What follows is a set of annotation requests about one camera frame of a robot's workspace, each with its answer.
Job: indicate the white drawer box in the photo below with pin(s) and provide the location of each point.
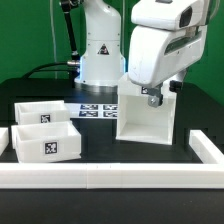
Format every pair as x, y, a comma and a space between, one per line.
41, 112
46, 142

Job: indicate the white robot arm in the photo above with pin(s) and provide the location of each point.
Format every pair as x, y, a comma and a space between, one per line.
102, 63

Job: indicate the white drawer cabinet frame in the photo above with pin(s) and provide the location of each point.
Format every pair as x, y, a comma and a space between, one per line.
137, 121

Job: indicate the white marker sheet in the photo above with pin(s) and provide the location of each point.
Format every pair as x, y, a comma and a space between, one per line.
92, 111

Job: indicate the white left fence rail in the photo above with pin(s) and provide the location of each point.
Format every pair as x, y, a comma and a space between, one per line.
4, 139

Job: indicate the white fence rail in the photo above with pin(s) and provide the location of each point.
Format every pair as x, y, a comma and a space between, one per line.
4, 139
204, 148
121, 176

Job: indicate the white right fence rail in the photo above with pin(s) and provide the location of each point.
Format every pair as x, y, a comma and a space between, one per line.
204, 148

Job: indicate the white front fence rail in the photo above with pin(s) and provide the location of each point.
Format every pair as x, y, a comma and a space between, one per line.
121, 176

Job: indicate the white front drawer box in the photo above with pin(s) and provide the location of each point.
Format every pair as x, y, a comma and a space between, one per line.
46, 142

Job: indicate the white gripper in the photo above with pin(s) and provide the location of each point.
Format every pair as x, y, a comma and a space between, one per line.
157, 55

